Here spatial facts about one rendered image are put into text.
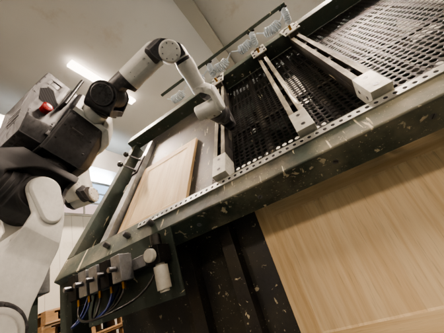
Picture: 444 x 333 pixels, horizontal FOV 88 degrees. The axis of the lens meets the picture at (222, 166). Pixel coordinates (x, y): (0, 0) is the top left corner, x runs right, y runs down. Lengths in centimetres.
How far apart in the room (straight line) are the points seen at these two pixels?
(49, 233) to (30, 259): 7
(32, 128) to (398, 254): 120
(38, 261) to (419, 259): 107
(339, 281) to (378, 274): 12
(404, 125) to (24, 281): 103
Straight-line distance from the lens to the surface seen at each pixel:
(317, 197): 95
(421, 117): 81
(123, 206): 144
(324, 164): 76
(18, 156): 87
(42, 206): 80
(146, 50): 96
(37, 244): 79
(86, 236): 155
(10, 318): 71
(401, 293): 97
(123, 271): 94
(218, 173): 88
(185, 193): 105
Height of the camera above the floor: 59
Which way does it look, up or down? 24 degrees up
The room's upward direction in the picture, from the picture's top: 19 degrees counter-clockwise
